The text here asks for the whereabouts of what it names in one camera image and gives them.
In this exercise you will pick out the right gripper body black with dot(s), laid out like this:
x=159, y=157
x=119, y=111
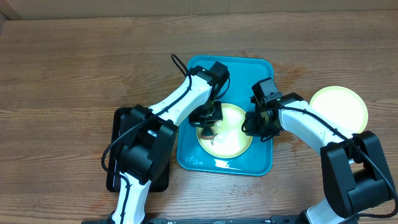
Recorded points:
x=258, y=126

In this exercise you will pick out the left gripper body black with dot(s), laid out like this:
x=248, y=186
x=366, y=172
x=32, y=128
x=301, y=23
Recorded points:
x=207, y=114

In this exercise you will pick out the yellow-green plate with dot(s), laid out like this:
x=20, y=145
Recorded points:
x=342, y=106
x=229, y=140

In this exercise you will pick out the green orange scrub sponge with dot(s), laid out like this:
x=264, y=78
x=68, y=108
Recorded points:
x=207, y=133

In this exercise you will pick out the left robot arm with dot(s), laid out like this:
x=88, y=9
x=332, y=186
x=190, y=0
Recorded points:
x=140, y=150

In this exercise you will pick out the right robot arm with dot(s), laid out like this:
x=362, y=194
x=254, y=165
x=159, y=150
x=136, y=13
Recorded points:
x=355, y=172

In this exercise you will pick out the teal plastic tray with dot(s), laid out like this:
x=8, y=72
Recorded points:
x=257, y=159

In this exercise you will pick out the black plastic tray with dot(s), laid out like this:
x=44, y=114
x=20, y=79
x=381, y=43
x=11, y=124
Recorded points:
x=113, y=182

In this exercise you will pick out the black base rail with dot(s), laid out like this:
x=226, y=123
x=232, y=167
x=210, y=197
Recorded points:
x=276, y=219

